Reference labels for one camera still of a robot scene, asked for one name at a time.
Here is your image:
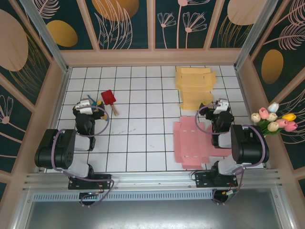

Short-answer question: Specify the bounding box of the yellow paper box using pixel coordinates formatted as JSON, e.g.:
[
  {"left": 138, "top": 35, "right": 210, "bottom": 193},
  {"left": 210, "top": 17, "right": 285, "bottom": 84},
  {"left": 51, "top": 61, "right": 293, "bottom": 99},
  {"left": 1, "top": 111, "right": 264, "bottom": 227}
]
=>
[{"left": 175, "top": 66, "right": 218, "bottom": 112}]

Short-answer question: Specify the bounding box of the pink paper box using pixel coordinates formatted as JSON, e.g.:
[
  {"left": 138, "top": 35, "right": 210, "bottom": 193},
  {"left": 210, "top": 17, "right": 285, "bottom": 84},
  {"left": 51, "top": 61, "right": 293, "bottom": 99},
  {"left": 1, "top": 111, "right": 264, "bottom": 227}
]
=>
[{"left": 173, "top": 115, "right": 231, "bottom": 170}]

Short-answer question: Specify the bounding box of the teal toy rake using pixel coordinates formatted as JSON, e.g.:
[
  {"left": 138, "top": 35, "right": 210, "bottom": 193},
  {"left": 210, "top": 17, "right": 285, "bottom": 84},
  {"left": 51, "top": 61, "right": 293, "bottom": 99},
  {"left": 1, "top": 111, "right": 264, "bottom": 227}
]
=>
[{"left": 87, "top": 94, "right": 109, "bottom": 120}]

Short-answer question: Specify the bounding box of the red toy shovel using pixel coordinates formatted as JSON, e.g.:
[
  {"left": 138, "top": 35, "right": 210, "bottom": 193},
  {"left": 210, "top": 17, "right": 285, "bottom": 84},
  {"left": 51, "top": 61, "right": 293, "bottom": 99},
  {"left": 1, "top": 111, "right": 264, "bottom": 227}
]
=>
[{"left": 101, "top": 89, "right": 120, "bottom": 117}]

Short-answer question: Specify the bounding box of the artificial tulip bouquet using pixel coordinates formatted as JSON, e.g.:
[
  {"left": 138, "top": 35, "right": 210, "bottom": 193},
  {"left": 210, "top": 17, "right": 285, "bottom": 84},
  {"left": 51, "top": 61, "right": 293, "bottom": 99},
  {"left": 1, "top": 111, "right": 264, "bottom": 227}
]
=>
[{"left": 247, "top": 102, "right": 298, "bottom": 138}]

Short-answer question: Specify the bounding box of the grey metal sheet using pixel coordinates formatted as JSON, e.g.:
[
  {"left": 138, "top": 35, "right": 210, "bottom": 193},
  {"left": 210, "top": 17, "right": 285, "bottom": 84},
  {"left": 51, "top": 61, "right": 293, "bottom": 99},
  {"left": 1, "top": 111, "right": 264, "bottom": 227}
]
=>
[{"left": 23, "top": 199, "right": 294, "bottom": 229}]

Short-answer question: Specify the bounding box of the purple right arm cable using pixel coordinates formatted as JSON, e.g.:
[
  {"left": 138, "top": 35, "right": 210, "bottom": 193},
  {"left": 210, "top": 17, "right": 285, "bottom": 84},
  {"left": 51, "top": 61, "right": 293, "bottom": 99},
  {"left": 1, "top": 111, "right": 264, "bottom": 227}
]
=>
[{"left": 195, "top": 104, "right": 269, "bottom": 206}]

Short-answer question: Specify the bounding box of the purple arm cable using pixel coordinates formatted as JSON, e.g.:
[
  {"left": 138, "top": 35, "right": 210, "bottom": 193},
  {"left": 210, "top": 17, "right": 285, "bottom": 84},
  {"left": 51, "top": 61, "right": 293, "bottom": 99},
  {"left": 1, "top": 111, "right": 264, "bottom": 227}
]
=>
[
  {"left": 195, "top": 104, "right": 269, "bottom": 206},
  {"left": 51, "top": 106, "right": 115, "bottom": 208}
]

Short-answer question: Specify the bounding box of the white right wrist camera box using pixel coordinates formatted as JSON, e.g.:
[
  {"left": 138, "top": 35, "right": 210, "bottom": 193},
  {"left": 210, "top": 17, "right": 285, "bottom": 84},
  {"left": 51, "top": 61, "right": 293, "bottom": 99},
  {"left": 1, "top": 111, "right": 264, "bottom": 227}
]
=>
[{"left": 213, "top": 98, "right": 229, "bottom": 115}]

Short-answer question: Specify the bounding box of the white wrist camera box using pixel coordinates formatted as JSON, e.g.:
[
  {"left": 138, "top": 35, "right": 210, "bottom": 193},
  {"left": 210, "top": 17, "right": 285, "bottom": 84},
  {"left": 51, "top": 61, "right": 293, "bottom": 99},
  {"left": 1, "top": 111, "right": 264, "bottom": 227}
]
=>
[
  {"left": 213, "top": 98, "right": 229, "bottom": 115},
  {"left": 75, "top": 99, "right": 93, "bottom": 115}
]

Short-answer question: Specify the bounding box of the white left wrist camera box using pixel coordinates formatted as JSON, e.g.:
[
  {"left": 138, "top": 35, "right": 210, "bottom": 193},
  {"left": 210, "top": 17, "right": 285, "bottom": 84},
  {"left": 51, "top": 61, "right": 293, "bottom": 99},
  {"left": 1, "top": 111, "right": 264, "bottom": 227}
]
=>
[{"left": 75, "top": 99, "right": 93, "bottom": 115}]

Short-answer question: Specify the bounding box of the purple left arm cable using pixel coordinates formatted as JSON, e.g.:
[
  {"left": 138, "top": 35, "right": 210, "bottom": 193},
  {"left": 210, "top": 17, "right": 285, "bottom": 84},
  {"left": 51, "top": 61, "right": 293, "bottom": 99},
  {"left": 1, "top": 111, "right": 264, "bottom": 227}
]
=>
[{"left": 51, "top": 106, "right": 115, "bottom": 208}]

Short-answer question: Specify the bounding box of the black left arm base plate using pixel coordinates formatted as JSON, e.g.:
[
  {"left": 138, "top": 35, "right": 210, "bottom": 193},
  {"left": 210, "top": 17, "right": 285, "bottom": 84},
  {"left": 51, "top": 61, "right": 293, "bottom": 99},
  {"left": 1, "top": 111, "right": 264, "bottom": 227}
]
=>
[{"left": 68, "top": 173, "right": 112, "bottom": 190}]

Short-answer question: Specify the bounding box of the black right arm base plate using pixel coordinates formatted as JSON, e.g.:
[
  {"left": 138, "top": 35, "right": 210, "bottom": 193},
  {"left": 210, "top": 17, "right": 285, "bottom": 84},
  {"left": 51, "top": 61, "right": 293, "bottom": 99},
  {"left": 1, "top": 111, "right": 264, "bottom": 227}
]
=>
[{"left": 194, "top": 171, "right": 239, "bottom": 189}]

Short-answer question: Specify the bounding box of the aluminium frame post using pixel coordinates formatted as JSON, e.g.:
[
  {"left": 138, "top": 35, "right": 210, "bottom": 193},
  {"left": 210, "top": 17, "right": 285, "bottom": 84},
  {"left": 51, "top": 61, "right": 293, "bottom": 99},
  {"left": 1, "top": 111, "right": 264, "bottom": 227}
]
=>
[
  {"left": 234, "top": 0, "right": 279, "bottom": 70},
  {"left": 20, "top": 0, "right": 72, "bottom": 73}
]

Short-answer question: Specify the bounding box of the aluminium mounting rail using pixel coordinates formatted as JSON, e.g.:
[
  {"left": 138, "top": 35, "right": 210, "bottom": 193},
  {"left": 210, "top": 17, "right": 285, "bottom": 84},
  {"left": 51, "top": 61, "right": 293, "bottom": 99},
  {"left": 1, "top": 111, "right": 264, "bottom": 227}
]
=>
[{"left": 22, "top": 169, "right": 285, "bottom": 191}]

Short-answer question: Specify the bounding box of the slotted grey cable tray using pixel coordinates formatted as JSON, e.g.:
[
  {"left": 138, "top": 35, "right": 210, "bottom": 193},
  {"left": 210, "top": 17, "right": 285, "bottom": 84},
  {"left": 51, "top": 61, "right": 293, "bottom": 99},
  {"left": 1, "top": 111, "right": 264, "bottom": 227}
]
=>
[{"left": 32, "top": 190, "right": 214, "bottom": 201}]

